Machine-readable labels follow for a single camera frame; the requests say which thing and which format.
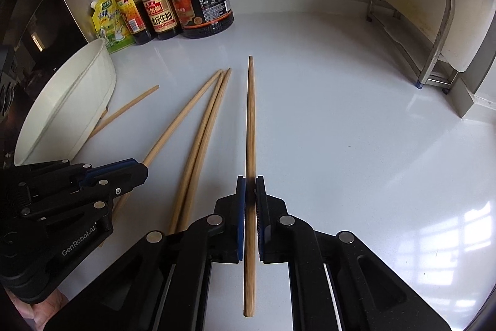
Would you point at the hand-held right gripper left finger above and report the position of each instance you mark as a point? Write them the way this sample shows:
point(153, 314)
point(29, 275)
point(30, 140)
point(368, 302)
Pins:
point(241, 218)

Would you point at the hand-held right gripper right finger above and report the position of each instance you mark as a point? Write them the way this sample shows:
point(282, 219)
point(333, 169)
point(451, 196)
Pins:
point(261, 226)

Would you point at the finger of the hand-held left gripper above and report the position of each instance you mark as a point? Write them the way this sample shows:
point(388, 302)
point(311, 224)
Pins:
point(128, 178)
point(50, 174)

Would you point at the wooden chopstick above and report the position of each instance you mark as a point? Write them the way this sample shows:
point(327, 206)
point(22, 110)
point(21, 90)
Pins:
point(128, 104)
point(201, 145)
point(252, 121)
point(211, 137)
point(182, 117)

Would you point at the person's left hand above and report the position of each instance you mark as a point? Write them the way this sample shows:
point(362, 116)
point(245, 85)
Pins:
point(50, 309)

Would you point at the white oval bowl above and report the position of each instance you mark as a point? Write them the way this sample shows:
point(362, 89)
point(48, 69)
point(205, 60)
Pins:
point(58, 102)

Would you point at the yellow green seasoning pouch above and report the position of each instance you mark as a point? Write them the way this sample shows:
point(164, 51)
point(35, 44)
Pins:
point(110, 32)

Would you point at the black glass kitchen appliance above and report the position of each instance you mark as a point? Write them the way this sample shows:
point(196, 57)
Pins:
point(38, 5)

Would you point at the stainless steel rack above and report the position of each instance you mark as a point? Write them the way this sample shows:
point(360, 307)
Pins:
point(430, 59)

